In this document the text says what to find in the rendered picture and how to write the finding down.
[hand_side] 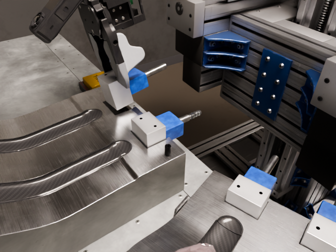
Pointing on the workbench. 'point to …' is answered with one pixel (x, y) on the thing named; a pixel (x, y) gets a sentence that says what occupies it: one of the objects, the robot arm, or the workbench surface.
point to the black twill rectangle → (181, 205)
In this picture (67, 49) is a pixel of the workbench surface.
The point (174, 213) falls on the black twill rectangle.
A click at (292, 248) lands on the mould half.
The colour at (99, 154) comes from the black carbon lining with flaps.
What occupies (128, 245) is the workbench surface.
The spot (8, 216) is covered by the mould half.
